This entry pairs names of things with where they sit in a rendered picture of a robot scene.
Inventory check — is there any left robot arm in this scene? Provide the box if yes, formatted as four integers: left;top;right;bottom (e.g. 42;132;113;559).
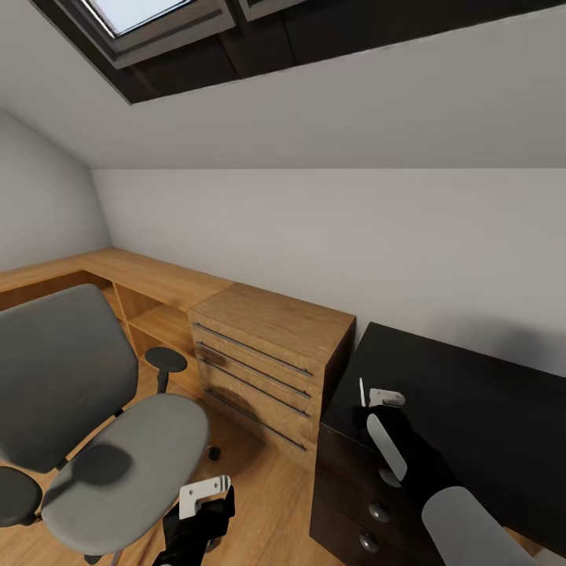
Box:
152;475;235;566

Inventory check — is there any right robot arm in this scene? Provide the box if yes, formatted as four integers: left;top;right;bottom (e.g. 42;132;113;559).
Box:
352;388;541;566

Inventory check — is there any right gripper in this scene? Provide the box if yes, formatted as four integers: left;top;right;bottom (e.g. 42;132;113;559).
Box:
352;405;374;429

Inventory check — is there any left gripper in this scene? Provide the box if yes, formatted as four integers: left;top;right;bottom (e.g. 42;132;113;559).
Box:
163;485;235;559

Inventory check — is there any swivel chair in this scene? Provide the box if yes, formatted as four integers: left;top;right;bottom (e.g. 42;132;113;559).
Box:
0;284;221;566

